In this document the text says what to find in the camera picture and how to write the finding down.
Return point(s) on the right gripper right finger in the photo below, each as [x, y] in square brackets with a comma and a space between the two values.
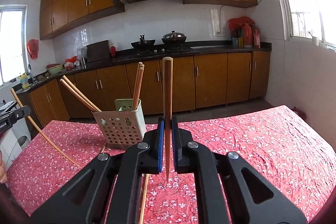
[228, 188]

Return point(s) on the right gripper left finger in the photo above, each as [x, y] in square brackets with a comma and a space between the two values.
[106, 189]

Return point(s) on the brown lower kitchen cabinets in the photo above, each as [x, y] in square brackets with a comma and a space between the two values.
[199, 81]

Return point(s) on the person's hand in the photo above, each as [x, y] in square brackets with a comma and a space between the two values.
[3, 173]

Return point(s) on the yellow detergent bottle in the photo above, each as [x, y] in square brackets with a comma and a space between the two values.
[24, 80]

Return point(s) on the left window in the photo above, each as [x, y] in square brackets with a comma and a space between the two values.
[13, 43]

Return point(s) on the perforated metal utensil holder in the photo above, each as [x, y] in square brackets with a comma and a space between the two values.
[123, 127]

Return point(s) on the green basin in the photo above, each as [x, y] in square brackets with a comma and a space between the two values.
[55, 69]

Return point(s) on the red plastic bag hanging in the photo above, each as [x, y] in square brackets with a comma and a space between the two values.
[33, 48]

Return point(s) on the red sauce bottle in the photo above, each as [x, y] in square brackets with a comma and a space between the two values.
[112, 50]

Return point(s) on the black wok left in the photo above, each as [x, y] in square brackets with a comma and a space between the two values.
[143, 44]

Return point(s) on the red oil bottles group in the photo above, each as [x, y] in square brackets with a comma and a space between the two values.
[244, 33]

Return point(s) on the black wok with lid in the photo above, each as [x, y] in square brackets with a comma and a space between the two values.
[174, 39]

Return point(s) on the white cup on sill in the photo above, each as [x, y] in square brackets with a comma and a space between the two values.
[314, 39]

